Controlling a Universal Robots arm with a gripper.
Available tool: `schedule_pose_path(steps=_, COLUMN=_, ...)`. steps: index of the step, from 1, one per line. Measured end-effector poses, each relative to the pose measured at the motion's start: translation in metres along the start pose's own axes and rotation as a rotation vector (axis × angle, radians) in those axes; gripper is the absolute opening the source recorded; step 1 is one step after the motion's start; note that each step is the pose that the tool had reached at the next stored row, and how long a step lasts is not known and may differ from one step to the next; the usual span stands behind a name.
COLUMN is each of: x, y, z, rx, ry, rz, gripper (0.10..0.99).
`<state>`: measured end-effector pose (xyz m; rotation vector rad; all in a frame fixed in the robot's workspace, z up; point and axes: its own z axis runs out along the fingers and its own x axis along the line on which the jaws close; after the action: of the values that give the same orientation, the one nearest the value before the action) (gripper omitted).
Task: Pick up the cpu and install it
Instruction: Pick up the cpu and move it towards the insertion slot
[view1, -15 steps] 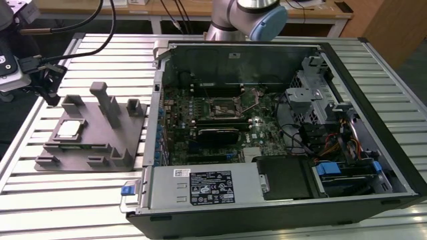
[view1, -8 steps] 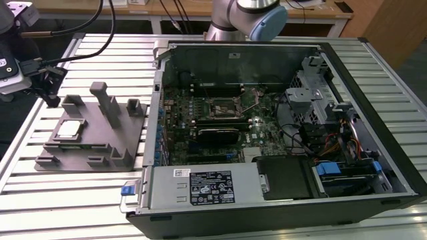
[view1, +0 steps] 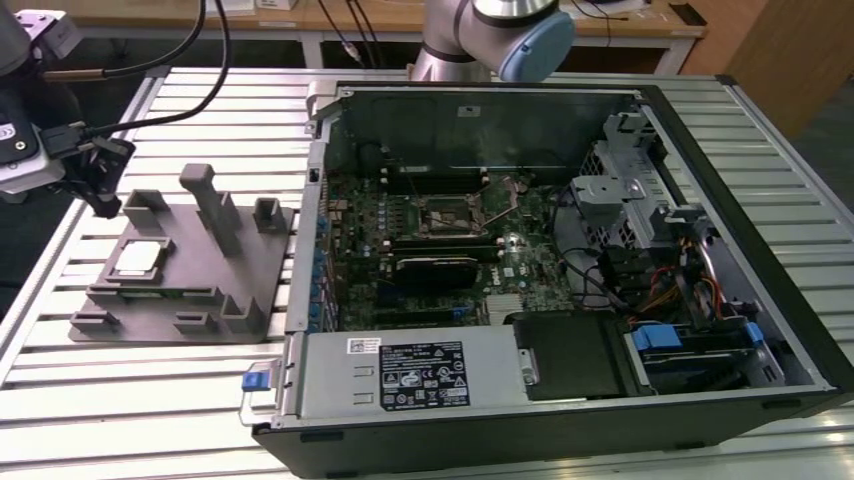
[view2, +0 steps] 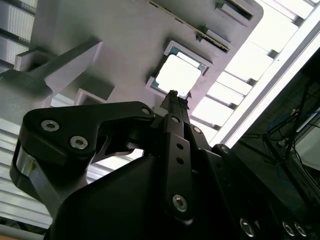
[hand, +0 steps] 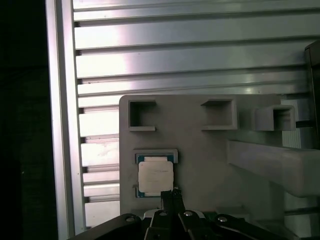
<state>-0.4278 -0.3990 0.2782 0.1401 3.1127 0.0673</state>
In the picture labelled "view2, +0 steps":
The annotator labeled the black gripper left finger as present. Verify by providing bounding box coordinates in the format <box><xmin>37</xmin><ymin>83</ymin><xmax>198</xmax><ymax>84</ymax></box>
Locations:
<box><xmin>10</xmin><ymin>90</ymin><xmax>197</xmax><ymax>223</ymax></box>

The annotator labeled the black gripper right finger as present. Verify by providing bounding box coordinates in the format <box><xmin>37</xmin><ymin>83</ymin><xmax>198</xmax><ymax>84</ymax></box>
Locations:
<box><xmin>176</xmin><ymin>95</ymin><xmax>314</xmax><ymax>240</ymax></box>

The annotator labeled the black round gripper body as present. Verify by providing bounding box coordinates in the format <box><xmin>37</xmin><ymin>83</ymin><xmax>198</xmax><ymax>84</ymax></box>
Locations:
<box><xmin>48</xmin><ymin>156</ymin><xmax>241</xmax><ymax>240</ymax></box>

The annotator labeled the silver green CPU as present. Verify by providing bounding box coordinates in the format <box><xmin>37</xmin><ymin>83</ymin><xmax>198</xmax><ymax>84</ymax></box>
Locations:
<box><xmin>152</xmin><ymin>50</ymin><xmax>209</xmax><ymax>99</ymax></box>

